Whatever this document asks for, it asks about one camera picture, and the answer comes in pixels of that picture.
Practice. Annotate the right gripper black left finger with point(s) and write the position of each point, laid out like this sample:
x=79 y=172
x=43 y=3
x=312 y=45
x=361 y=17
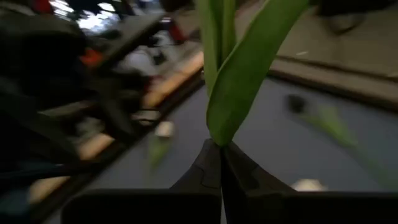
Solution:
x=205 y=174

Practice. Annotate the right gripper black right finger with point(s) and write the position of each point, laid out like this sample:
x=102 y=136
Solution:
x=239 y=177

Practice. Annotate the green stem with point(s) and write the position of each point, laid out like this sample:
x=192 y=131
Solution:
x=164 y=129

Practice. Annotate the pink artificial tulip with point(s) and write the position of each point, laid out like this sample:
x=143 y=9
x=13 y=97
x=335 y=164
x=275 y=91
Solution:
x=236 y=93

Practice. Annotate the black artificial tulip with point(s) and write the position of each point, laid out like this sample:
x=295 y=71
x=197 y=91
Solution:
x=295 y=104

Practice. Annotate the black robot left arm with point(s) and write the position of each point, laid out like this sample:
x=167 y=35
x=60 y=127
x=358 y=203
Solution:
x=46 y=77

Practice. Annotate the blue table mat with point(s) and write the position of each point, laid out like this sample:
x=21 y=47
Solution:
x=280 y=155

